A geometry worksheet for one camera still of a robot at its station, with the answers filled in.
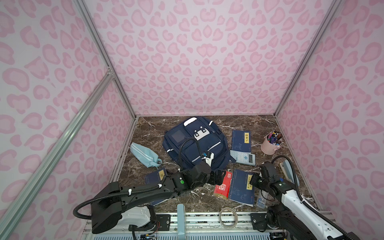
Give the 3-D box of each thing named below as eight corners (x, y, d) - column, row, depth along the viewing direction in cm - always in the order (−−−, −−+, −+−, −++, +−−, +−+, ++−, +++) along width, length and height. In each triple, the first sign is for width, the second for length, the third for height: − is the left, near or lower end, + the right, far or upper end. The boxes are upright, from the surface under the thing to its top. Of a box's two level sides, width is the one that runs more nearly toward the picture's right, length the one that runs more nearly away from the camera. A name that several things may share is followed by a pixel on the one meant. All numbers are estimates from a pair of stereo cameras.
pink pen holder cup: (263, 155, 99) (270, 144, 88) (259, 143, 105) (265, 131, 95) (276, 155, 99) (285, 143, 88) (271, 143, 105) (279, 131, 95)
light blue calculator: (229, 161, 96) (229, 160, 94) (229, 151, 101) (230, 149, 99) (255, 165, 94) (256, 164, 93) (254, 155, 99) (255, 153, 97)
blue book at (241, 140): (231, 149, 102) (231, 148, 101) (231, 130, 113) (232, 128, 112) (251, 152, 101) (251, 151, 99) (249, 132, 112) (250, 130, 110)
